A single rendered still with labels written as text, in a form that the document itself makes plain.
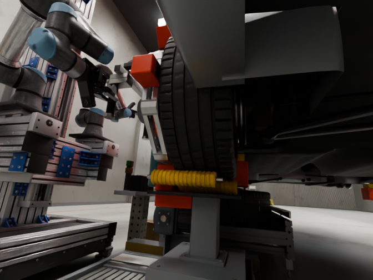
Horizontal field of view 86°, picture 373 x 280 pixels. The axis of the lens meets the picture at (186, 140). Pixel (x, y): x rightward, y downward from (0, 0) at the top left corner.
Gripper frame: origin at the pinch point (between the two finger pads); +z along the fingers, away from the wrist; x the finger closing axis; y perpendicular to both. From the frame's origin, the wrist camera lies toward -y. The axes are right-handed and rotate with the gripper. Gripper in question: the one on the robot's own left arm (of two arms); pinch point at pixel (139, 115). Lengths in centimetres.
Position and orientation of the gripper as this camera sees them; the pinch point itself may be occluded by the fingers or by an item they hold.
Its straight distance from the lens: 220.3
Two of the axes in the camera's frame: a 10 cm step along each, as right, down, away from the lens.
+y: -1.8, 9.7, -1.9
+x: 8.4, 0.5, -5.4
